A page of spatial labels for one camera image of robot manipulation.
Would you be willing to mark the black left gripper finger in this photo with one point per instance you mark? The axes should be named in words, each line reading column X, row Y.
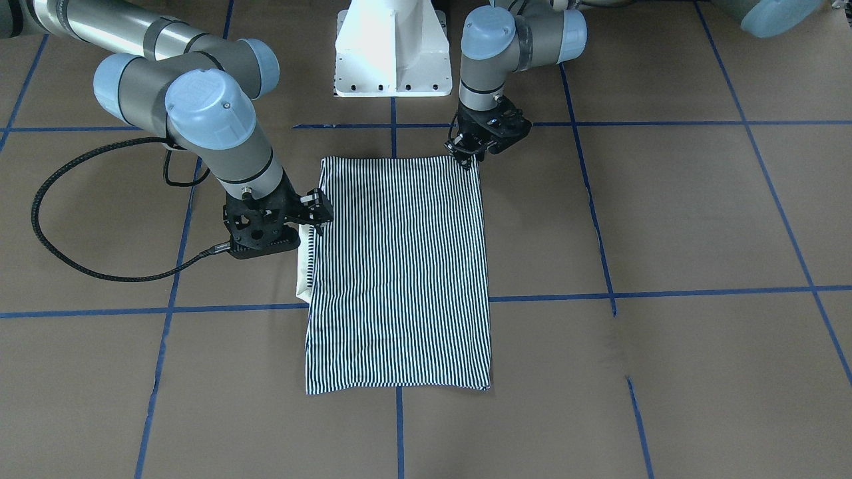
column 467, row 158

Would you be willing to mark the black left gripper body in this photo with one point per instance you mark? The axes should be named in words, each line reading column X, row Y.
column 476, row 136

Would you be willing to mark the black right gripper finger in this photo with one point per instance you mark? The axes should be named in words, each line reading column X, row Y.
column 315, row 220
column 315, row 201

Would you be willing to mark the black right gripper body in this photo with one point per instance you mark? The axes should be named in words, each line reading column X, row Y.
column 293, row 203

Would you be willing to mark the navy white striped polo shirt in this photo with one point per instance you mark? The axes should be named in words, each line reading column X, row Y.
column 396, row 284

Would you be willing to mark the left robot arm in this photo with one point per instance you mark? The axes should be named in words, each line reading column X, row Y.
column 505, row 37

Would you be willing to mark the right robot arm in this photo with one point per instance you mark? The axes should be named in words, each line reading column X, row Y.
column 194, row 91

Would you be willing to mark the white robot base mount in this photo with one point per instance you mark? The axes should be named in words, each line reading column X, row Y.
column 392, row 49

